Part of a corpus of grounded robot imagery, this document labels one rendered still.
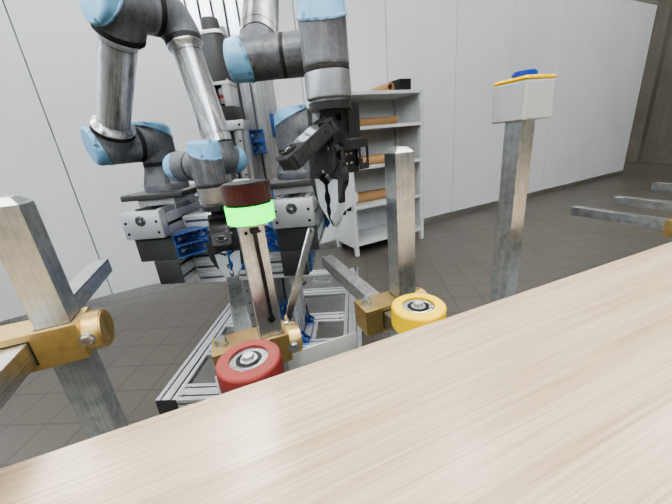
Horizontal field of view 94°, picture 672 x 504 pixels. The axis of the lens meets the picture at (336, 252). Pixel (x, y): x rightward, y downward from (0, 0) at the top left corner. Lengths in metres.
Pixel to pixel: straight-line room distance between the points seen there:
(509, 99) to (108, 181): 2.90
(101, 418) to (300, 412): 0.32
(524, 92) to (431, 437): 0.55
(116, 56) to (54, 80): 2.15
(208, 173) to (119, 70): 0.40
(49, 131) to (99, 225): 0.73
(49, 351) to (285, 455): 0.32
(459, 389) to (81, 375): 0.46
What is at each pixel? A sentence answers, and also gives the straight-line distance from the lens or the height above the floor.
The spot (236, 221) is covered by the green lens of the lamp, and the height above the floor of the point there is 1.07.
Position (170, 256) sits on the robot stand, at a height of 0.83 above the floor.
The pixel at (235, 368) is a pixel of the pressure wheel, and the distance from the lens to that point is 0.41.
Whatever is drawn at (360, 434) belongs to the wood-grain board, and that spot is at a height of 0.90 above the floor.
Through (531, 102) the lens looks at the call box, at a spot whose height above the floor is 1.18.
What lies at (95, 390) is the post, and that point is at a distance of 0.55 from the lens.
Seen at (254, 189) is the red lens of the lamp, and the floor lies 1.10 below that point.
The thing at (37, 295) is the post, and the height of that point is 1.01.
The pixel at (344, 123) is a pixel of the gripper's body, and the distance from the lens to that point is 0.58.
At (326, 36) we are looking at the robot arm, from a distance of 0.56.
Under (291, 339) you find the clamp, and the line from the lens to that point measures 0.52.
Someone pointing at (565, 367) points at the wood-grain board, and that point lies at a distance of 0.43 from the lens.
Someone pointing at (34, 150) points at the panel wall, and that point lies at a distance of 3.22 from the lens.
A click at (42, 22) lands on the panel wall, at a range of 3.29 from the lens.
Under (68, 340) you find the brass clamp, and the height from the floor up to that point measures 0.95.
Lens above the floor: 1.15
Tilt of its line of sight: 20 degrees down
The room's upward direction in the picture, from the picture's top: 6 degrees counter-clockwise
